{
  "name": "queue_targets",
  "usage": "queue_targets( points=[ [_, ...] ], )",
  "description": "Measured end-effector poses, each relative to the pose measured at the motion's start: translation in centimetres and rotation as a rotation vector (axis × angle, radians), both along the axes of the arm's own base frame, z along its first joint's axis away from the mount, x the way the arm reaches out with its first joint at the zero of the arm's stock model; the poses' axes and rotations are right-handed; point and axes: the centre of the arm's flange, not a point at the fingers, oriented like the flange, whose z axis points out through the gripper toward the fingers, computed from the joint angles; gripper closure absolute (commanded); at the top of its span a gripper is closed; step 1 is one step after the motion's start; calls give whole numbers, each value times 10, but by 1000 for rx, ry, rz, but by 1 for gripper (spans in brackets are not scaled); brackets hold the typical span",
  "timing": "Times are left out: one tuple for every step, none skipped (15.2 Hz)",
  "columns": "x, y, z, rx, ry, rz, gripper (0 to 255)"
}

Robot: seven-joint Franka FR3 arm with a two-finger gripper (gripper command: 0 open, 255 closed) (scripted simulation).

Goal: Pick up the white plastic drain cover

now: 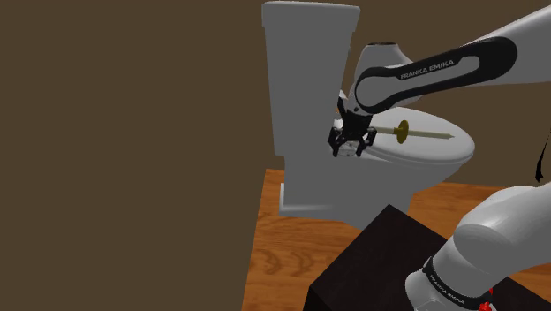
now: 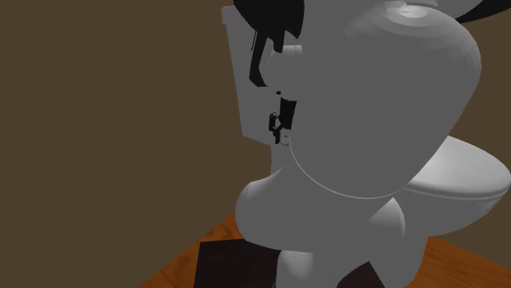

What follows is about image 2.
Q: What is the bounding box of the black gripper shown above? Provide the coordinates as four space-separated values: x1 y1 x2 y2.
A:
268 97 298 145

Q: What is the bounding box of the white toilet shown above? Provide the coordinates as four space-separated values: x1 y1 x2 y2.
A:
220 5 511 241

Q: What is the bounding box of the dark robot stand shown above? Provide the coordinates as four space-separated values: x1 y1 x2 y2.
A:
192 238 387 288

